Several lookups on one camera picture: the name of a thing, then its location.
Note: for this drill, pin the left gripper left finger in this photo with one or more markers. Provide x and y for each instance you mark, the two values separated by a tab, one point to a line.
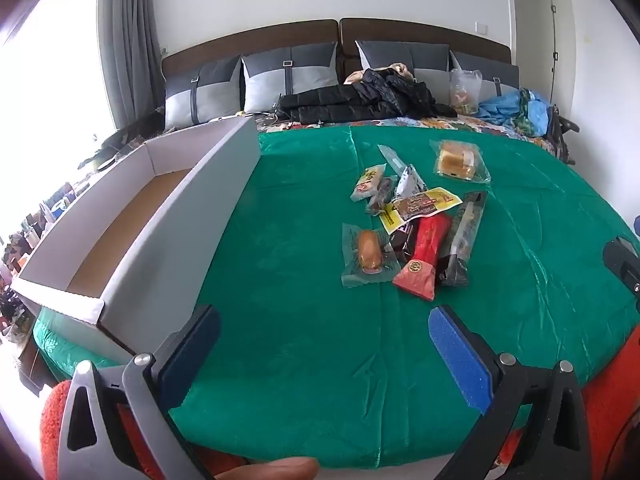
94	443

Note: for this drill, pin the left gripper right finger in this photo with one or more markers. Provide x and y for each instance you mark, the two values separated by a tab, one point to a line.
555	440

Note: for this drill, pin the red snack packet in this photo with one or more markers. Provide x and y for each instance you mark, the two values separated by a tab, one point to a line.
418	276

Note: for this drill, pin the dark brown snack bar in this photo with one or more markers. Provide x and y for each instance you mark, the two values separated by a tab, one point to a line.
382	196

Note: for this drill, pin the person's hand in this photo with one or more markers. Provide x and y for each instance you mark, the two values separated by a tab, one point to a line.
291	468

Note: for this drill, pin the long clear striped packet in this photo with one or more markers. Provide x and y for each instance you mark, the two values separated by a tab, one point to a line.
456	250

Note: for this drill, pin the blue green clothes pile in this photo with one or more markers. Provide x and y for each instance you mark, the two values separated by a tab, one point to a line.
523	110

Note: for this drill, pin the white cardboard box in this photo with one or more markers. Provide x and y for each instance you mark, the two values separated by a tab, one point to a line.
123	266

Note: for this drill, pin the packaged sliced bread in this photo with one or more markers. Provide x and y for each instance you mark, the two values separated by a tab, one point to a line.
461	161

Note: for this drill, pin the yellow snack packet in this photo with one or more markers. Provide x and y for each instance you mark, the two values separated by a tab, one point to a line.
398	213

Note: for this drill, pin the grey pillow far right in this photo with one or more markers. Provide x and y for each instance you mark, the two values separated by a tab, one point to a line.
498	78

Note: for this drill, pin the grey pillow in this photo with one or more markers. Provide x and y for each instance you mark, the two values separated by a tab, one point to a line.
429	63
203	93
285	71
498	78

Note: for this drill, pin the dark chocolate snack packet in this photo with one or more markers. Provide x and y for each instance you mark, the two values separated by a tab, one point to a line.
403	241

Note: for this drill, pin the silver foil packet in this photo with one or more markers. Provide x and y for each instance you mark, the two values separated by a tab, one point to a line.
409	184

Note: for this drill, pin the clear plastic snack bag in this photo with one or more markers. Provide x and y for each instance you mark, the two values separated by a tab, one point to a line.
464	90

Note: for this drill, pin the green satin cloth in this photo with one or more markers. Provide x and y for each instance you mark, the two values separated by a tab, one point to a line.
305	365

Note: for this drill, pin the small clear narrow packet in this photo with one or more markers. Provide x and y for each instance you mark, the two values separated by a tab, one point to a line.
392	159

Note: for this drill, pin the packaged sausage bun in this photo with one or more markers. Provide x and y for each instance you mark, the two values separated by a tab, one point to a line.
368	257

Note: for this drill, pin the black puffer jacket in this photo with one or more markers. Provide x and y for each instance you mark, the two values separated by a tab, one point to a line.
379	94

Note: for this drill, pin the brown wooden headboard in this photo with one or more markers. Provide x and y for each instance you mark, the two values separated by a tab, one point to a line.
346	32

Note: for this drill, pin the grey pillow far left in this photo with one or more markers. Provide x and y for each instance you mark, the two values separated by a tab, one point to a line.
203	93

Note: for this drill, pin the grey curtain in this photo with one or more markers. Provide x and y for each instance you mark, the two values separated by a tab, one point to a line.
130	58

